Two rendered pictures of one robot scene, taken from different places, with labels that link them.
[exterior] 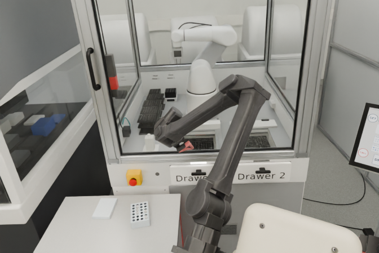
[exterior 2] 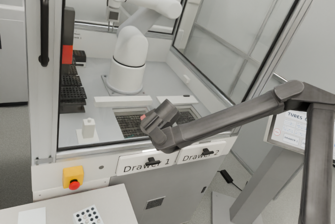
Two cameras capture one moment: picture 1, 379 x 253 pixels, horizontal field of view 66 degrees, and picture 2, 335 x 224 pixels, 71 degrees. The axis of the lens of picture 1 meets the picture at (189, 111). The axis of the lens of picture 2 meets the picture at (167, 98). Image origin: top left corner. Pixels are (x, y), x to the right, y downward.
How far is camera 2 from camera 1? 0.76 m
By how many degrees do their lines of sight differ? 34
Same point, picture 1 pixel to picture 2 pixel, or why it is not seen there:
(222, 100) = (274, 108)
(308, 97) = (259, 87)
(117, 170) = (47, 171)
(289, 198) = (211, 168)
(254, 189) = (189, 166)
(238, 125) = (327, 151)
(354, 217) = not seen: hidden behind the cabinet
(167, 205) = (115, 202)
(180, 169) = (132, 159)
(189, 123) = (216, 130)
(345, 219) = not seen: hidden behind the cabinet
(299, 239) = not seen: outside the picture
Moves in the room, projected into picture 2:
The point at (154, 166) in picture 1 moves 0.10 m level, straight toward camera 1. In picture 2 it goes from (100, 159) to (111, 178)
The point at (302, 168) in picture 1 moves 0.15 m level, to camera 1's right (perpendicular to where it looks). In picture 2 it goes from (230, 144) to (247, 140)
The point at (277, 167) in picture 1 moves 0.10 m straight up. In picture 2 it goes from (216, 146) to (223, 132)
